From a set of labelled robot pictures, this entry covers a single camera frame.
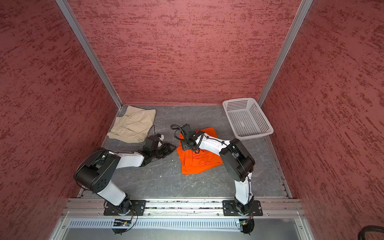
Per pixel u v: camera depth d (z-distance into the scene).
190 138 0.70
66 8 0.71
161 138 0.89
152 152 0.74
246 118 1.13
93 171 0.47
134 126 1.05
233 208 0.74
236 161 0.53
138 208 0.74
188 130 0.74
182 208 0.76
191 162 0.87
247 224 0.71
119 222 0.73
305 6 0.71
